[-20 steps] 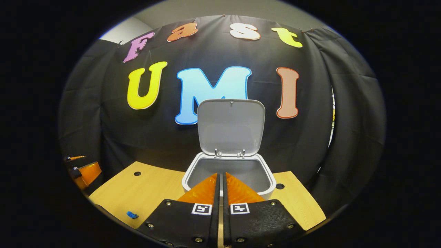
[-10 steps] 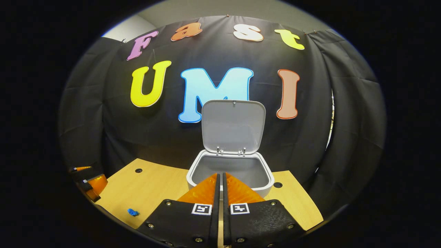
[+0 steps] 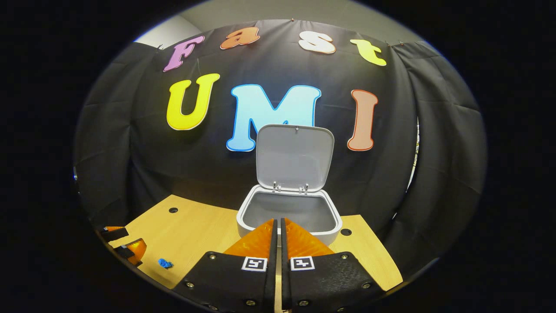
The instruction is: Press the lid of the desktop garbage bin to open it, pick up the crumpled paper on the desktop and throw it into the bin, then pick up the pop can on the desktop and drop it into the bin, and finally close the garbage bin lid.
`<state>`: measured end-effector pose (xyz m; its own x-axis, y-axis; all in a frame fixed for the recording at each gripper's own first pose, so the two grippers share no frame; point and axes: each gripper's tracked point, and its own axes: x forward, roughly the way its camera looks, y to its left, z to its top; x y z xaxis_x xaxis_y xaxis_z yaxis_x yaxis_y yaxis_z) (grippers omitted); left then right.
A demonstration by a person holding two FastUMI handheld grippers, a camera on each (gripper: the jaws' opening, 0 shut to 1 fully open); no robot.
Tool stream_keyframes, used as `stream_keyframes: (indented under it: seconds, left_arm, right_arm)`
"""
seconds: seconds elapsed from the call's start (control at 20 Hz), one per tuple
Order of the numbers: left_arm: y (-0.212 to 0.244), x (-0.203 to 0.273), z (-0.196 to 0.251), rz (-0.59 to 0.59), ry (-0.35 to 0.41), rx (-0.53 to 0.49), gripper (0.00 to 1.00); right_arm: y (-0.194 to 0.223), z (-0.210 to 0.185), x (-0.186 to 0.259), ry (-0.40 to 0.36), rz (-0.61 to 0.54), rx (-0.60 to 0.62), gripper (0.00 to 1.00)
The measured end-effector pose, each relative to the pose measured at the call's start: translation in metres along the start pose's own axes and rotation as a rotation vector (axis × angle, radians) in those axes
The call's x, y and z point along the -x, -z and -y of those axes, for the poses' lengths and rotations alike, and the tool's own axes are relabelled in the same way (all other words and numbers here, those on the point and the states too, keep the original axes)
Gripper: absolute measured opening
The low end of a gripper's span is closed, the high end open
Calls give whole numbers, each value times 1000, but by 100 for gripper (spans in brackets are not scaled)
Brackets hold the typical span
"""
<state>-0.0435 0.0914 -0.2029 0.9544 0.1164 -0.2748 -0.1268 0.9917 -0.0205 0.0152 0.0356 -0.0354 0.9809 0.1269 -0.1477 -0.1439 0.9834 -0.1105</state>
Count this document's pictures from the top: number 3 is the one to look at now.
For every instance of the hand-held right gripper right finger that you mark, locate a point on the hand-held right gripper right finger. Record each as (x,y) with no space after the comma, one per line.
(285,278)

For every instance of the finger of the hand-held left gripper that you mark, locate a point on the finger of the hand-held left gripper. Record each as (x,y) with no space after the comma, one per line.
(134,250)
(114,234)

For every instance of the wooden desktop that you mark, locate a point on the wooden desktop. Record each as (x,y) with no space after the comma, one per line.
(195,234)

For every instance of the white desktop garbage bin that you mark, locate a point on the white desktop garbage bin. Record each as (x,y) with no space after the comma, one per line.
(291,156)

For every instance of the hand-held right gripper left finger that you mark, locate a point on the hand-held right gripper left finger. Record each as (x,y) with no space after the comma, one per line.
(272,278)

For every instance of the blue paper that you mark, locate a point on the blue paper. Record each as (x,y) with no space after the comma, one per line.
(165,263)

